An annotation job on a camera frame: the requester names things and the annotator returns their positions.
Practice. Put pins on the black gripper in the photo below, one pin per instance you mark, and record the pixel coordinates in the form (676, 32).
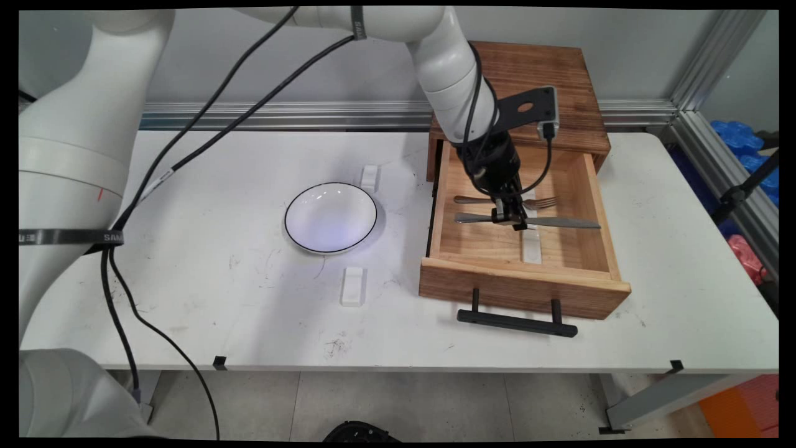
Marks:
(494, 165)

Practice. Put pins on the metal table knife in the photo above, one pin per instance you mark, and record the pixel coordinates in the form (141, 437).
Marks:
(559, 222)

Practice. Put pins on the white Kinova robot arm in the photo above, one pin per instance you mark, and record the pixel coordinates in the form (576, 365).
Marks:
(68, 155)

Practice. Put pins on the white ceramic cutlery rest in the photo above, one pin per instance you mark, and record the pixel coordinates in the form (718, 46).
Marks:
(352, 286)
(533, 213)
(532, 249)
(370, 177)

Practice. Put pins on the metal fork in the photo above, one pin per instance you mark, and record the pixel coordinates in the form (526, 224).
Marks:
(469, 200)

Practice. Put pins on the light wooden drawer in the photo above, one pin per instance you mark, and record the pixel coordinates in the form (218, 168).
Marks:
(497, 286)

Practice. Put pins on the dark wooden cabinet box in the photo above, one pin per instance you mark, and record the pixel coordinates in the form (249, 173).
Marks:
(559, 68)

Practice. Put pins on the white bowl with black rim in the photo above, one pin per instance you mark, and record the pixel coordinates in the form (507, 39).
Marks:
(329, 218)

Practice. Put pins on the black table edge clip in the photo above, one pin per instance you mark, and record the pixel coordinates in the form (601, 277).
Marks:
(220, 363)
(676, 366)

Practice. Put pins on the black tripod stand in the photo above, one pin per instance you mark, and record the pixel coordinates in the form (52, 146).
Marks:
(737, 194)

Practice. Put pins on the grey metal table leg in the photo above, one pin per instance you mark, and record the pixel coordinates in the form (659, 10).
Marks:
(152, 386)
(653, 398)

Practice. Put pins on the red plastic bag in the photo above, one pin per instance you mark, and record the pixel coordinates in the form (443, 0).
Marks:
(743, 252)

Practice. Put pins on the blue plastic bag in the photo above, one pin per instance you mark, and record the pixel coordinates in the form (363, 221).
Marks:
(737, 134)

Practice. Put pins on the black rounded base object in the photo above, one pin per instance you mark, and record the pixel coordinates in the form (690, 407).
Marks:
(360, 432)

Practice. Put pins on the orange box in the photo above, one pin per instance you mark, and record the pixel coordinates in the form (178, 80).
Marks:
(740, 404)

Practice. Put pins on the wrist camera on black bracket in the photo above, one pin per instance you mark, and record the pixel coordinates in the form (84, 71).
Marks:
(528, 106)

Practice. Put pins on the short aluminium frame rail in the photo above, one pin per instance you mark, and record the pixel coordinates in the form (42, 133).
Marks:
(727, 180)

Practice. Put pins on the long aluminium frame rail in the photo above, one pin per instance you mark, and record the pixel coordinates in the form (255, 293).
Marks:
(311, 115)

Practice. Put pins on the upright aluminium frame post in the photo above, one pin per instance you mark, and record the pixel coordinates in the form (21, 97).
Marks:
(715, 62)

